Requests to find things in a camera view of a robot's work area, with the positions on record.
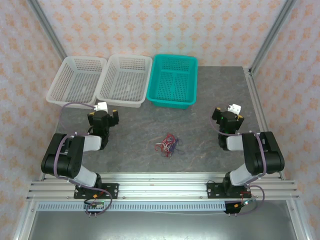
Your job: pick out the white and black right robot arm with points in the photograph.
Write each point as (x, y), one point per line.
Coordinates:
(265, 155)

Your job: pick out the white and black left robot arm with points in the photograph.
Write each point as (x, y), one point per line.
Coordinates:
(87, 143)

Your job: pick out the white perforated plastic basket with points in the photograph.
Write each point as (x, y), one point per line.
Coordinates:
(75, 82)
(125, 82)

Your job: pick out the teal perforated plastic basket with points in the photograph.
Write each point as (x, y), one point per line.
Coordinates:
(172, 82)

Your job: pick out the small green circuit board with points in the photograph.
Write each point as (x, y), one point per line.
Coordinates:
(96, 205)

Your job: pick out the grey metal shelf plate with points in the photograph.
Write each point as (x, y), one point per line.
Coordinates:
(150, 227)

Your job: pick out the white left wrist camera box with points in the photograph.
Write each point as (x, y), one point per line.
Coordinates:
(102, 107)

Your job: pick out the aluminium table side rail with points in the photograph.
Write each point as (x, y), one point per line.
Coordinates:
(257, 105)

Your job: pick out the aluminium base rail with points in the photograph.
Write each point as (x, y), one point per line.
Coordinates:
(162, 185)

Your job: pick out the aluminium frame post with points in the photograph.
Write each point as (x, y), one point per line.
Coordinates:
(47, 27)
(273, 32)

